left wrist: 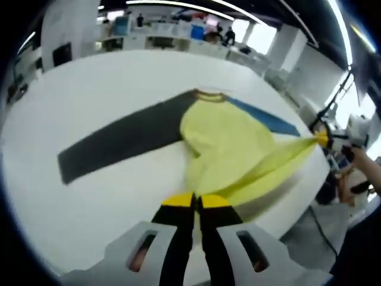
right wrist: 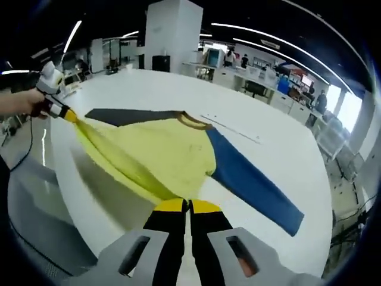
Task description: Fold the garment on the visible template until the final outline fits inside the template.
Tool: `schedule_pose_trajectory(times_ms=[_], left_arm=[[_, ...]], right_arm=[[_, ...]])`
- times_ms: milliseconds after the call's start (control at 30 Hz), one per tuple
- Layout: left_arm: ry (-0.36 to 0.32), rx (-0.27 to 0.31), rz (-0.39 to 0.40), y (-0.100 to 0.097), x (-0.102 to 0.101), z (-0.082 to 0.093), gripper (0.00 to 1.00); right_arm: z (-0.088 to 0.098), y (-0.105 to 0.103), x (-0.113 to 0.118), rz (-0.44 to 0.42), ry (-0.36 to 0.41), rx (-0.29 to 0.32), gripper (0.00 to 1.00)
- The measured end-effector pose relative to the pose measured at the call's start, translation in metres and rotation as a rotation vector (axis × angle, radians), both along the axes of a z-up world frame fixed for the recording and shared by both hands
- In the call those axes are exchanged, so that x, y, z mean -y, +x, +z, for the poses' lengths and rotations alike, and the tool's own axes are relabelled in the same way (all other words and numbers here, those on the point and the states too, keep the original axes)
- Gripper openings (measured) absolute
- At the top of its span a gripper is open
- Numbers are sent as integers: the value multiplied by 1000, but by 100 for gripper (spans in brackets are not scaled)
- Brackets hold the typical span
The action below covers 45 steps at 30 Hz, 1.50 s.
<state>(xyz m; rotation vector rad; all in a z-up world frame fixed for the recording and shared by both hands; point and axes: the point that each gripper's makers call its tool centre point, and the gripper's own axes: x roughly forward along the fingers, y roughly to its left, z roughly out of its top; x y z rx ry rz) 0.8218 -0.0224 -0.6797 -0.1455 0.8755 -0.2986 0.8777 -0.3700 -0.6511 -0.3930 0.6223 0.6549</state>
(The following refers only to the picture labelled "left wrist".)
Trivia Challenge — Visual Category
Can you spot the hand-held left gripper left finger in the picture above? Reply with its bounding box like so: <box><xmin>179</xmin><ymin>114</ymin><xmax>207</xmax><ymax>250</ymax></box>
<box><xmin>61</xmin><ymin>192</ymin><xmax>197</xmax><ymax>286</ymax></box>

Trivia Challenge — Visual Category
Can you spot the white square pillar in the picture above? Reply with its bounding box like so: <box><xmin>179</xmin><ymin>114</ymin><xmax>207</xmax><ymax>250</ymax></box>
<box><xmin>267</xmin><ymin>23</ymin><xmax>307</xmax><ymax>75</ymax></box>
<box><xmin>40</xmin><ymin>0</ymin><xmax>101</xmax><ymax>72</ymax></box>

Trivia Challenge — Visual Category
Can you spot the blue-framed cabinet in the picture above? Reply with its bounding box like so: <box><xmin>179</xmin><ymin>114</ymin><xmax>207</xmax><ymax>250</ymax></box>
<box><xmin>114</xmin><ymin>16</ymin><xmax>132</xmax><ymax>36</ymax></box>

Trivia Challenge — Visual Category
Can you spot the yellow blue grey long-sleeved garment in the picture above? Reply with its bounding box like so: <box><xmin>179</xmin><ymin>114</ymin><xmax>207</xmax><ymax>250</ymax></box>
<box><xmin>57</xmin><ymin>88</ymin><xmax>322</xmax><ymax>223</ymax></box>

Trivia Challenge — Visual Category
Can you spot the blue storage bin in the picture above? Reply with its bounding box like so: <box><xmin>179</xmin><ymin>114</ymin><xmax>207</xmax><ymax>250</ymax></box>
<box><xmin>190</xmin><ymin>24</ymin><xmax>205</xmax><ymax>39</ymax></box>

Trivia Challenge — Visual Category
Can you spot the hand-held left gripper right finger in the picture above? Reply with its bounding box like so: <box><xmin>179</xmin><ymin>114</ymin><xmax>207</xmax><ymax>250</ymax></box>
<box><xmin>198</xmin><ymin>194</ymin><xmax>333</xmax><ymax>286</ymax></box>

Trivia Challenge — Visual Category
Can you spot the grey mesh chair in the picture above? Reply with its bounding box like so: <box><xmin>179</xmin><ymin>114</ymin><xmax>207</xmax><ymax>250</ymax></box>
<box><xmin>285</xmin><ymin>202</ymin><xmax>349</xmax><ymax>269</ymax></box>

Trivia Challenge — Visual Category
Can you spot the black cabinet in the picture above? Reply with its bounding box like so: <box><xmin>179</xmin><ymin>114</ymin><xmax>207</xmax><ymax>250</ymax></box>
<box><xmin>52</xmin><ymin>42</ymin><xmax>73</xmax><ymax>67</ymax></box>

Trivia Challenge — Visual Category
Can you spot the long ceiling light strip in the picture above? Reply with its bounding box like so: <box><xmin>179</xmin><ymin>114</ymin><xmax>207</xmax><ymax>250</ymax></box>
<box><xmin>210</xmin><ymin>0</ymin><xmax>263</xmax><ymax>24</ymax></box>
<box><xmin>126</xmin><ymin>0</ymin><xmax>236</xmax><ymax>21</ymax></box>

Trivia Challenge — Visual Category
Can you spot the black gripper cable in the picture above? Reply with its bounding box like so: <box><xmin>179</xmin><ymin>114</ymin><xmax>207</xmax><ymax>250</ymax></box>
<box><xmin>309</xmin><ymin>207</ymin><xmax>339</xmax><ymax>257</ymax></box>

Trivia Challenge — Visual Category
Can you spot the dark hanging panel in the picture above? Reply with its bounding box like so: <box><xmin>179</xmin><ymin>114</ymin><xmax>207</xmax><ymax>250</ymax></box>
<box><xmin>355</xmin><ymin>50</ymin><xmax>381</xmax><ymax>99</ymax></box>

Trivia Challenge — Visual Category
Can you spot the white desk row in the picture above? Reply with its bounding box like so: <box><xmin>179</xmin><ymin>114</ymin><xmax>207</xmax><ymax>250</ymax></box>
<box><xmin>95</xmin><ymin>32</ymin><xmax>268</xmax><ymax>75</ymax></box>

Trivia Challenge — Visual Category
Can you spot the person's right hand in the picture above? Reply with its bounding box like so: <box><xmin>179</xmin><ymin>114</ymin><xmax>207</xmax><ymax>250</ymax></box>
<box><xmin>341</xmin><ymin>147</ymin><xmax>370</xmax><ymax>171</ymax></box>

